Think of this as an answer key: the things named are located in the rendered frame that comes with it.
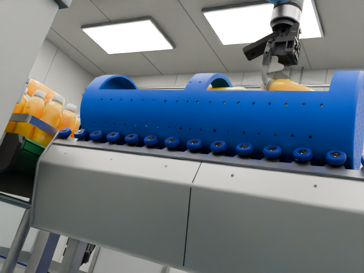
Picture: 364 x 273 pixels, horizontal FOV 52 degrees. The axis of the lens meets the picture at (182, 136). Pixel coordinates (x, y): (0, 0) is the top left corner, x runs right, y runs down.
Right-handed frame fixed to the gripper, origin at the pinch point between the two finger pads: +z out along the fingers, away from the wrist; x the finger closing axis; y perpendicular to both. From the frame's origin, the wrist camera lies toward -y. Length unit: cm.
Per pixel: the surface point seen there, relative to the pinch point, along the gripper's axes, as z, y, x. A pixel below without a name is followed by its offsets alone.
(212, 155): 24.5, -8.7, -4.8
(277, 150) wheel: 21.7, 8.7, -5.3
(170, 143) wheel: 22.7, -22.2, -6.0
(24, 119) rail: 22, -77, -15
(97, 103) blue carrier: 12, -54, -8
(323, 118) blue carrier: 13.6, 18.8, -7.5
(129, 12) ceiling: -223, -277, 200
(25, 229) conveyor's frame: 58, -104, 25
